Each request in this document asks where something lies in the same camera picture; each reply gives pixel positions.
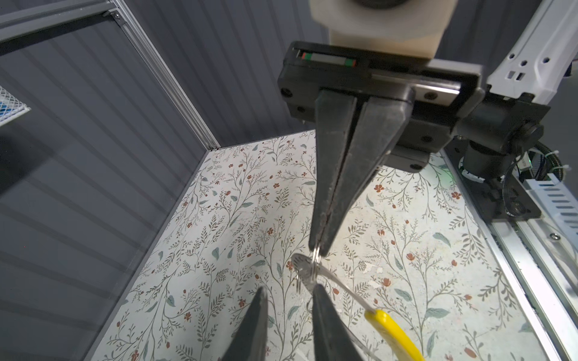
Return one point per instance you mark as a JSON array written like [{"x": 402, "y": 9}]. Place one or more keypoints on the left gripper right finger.
[{"x": 331, "y": 341}]

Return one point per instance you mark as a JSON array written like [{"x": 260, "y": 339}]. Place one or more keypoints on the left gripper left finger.
[{"x": 249, "y": 343}]

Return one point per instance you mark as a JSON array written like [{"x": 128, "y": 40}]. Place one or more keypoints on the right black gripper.
[{"x": 353, "y": 139}]

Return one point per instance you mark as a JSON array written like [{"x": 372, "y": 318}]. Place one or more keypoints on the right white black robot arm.
[{"x": 507, "y": 122}]

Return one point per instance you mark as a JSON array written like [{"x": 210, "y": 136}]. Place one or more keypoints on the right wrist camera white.
[{"x": 411, "y": 28}]

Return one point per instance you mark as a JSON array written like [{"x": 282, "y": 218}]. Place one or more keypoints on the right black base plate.
[{"x": 498, "y": 200}]

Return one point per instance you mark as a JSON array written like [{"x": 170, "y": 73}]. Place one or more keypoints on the white slotted cable duct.
[{"x": 557, "y": 201}]

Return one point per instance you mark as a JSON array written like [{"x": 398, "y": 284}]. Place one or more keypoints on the aluminium rail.
[{"x": 540, "y": 264}]

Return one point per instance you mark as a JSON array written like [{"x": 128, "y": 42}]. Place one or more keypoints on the white wire basket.
[{"x": 11, "y": 107}]

